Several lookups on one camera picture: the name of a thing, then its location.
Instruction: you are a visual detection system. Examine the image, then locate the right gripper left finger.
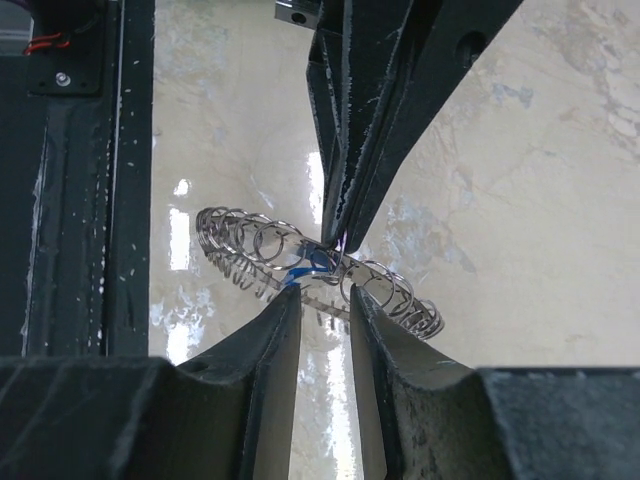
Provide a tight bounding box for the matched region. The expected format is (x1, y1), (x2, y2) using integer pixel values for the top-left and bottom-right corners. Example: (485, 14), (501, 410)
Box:
(1, 285), (302, 479)

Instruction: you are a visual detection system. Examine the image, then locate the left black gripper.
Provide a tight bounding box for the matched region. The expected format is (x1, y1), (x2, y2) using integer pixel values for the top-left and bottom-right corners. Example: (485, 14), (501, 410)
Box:
(275, 0), (520, 248)

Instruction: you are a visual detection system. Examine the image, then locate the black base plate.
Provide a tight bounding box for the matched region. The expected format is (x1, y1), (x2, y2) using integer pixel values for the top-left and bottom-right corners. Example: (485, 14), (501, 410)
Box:
(1, 1), (156, 357)

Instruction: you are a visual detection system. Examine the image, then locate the metal disc with keyrings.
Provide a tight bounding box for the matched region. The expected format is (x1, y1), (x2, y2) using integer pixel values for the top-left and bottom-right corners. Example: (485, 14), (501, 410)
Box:
(195, 206), (444, 341)

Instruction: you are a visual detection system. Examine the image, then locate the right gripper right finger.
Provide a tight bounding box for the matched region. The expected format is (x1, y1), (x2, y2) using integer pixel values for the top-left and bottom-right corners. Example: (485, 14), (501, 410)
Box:
(350, 287), (639, 479)

